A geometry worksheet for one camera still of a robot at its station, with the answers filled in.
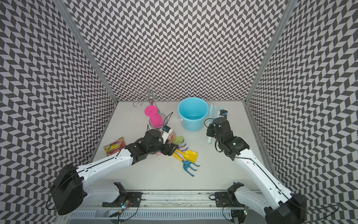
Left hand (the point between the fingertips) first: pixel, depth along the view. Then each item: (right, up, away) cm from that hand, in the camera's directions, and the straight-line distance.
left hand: (172, 145), depth 80 cm
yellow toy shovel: (+11, -9, +9) cm, 17 cm away
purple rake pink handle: (+6, -5, +9) cm, 12 cm away
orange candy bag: (-38, -3, +8) cm, 39 cm away
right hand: (+22, +11, -3) cm, 25 cm away
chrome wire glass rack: (-11, +31, +2) cm, 33 cm away
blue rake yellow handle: (+8, -13, +5) cm, 16 cm away
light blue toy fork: (+23, +16, -4) cm, 28 cm away
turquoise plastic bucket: (+12, +20, +8) cm, 25 cm away
